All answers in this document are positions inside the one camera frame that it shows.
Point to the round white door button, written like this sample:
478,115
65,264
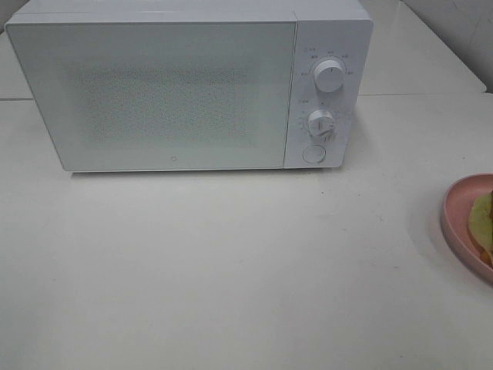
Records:
314,154

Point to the white microwave door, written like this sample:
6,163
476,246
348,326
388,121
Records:
123,97

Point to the pink round plate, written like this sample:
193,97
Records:
456,206

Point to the sandwich with lettuce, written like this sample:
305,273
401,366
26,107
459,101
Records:
480,227

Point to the lower white timer knob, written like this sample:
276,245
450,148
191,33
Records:
320,124

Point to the white microwave oven body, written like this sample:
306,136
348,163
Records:
323,30

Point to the upper white power knob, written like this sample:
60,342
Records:
329,75

